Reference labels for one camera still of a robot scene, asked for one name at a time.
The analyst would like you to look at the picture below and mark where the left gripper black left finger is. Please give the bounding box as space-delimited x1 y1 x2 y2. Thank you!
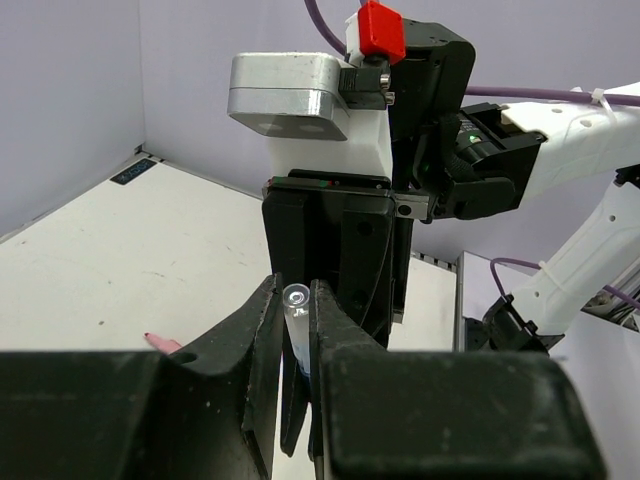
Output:
1 275 283 479

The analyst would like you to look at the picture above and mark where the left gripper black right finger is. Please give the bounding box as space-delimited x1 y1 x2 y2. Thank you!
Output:
310 280 608 479

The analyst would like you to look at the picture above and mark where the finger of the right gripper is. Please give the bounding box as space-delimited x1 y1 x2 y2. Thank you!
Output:
262 192 310 457
333 194 413 348

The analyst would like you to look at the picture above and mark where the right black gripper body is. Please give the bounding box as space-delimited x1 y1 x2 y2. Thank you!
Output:
263 19 543 223

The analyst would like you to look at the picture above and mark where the pink transparent highlighter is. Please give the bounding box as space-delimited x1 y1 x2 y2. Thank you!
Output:
143 332 182 355

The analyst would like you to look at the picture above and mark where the blue pen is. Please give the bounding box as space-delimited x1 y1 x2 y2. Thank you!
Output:
296 360 311 396

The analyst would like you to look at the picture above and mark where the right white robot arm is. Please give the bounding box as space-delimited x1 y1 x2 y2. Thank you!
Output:
228 4 639 352

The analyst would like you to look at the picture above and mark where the right blue table label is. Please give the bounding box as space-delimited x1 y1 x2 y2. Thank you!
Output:
110 157 161 186

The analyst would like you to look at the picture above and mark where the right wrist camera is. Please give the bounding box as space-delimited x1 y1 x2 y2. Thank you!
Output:
227 1 406 180

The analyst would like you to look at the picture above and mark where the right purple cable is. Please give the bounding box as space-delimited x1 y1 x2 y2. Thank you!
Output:
303 0 640 314

